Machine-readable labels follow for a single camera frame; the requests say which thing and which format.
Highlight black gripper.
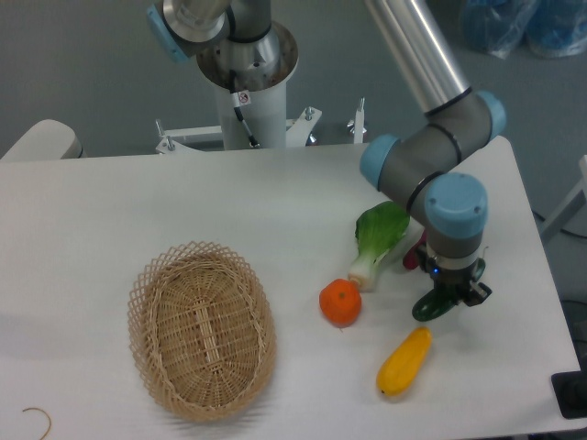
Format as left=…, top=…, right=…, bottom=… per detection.
left=412, top=245, right=493, bottom=307

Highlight dark green cucumber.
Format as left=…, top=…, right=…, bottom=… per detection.
left=412, top=258, right=486, bottom=322

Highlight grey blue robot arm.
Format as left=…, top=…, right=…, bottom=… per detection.
left=147, top=1, right=505, bottom=310

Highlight magenta sweet potato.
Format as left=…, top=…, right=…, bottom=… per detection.
left=403, top=231, right=426, bottom=270

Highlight green bok choy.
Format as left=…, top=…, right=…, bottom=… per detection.
left=348, top=201, right=410, bottom=292

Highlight yellow squash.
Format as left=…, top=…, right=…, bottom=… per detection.
left=376, top=326, right=433, bottom=397

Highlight orange tangerine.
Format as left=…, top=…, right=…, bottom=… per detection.
left=319, top=279, right=362, bottom=327

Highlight black device at table edge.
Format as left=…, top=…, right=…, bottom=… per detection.
left=551, top=371, right=586, bottom=420

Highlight woven wicker basket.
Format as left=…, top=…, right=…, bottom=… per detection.
left=127, top=242, right=277, bottom=423

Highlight blue plastic bag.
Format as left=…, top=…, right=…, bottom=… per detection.
left=460, top=1, right=586, bottom=59

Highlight white chair back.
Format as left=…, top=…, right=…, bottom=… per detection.
left=1, top=119, right=87, bottom=163

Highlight tan rubber band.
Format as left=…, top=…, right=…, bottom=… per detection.
left=22, top=406, right=54, bottom=437

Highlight white frame at right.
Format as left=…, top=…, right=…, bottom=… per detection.
left=539, top=156, right=586, bottom=243

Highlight white pedestal base frame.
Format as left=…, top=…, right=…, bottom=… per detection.
left=155, top=96, right=368, bottom=155

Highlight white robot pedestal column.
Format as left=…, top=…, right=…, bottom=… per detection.
left=196, top=21, right=298, bottom=150

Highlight black cable on pedestal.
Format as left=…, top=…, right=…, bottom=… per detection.
left=227, top=68, right=261, bottom=149

